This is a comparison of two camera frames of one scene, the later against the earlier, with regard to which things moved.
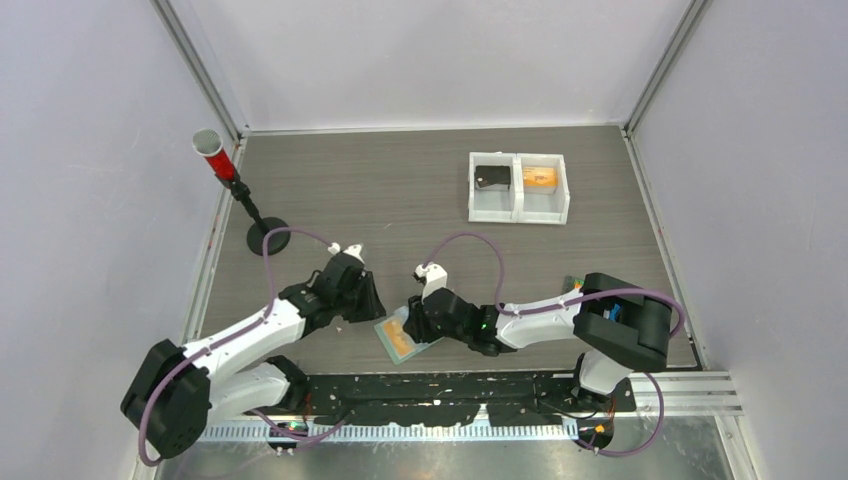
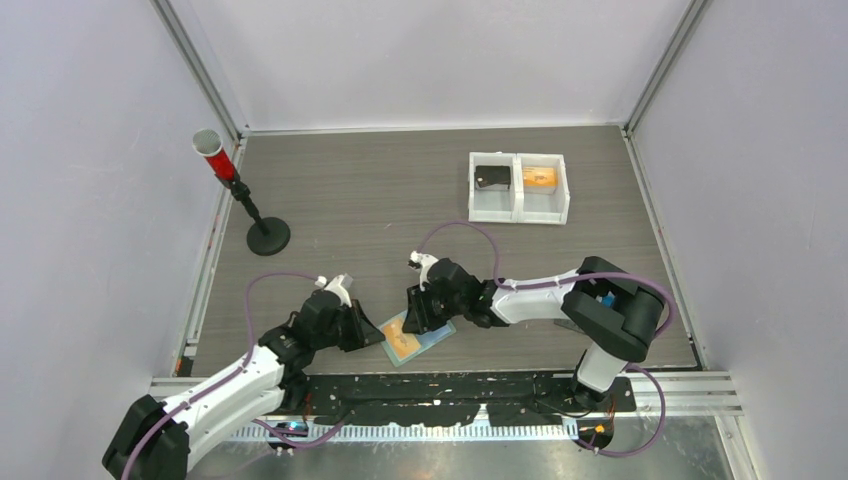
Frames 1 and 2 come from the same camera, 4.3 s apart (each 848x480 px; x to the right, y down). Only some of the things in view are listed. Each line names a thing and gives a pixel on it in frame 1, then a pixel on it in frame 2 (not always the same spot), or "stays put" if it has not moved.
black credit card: [487, 175] stays put
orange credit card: [400, 339] stays put
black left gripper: [371, 308] to [363, 332]
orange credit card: [540, 176] stays put
